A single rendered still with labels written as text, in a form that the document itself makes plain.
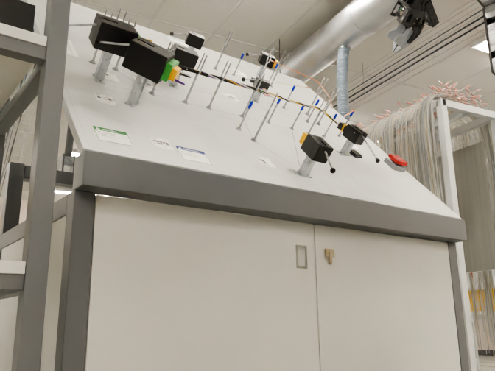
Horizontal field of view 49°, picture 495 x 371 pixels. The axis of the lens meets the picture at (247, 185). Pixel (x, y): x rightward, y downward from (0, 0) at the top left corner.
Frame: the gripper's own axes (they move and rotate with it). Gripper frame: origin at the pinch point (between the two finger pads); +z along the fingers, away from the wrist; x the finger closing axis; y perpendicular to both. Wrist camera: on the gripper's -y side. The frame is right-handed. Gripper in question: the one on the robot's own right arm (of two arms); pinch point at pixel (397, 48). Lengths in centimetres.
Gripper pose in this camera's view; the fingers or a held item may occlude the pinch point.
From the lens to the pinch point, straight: 186.2
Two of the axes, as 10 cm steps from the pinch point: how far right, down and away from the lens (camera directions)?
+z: -3.8, 7.6, 5.3
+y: -8.4, -0.5, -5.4
